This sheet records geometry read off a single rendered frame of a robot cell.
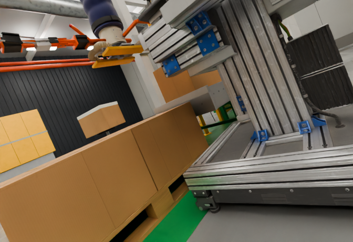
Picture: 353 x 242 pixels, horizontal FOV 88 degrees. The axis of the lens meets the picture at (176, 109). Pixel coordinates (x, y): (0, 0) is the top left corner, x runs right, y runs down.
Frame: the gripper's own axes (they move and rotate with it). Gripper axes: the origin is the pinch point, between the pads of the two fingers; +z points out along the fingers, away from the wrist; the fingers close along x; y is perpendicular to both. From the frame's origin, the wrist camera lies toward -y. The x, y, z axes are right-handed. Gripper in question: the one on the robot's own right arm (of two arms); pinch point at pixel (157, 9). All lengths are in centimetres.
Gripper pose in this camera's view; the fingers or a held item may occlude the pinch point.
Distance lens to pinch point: 160.4
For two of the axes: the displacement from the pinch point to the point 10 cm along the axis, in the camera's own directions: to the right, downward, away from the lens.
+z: 4.0, 9.2, 0.4
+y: -6.2, 3.0, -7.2
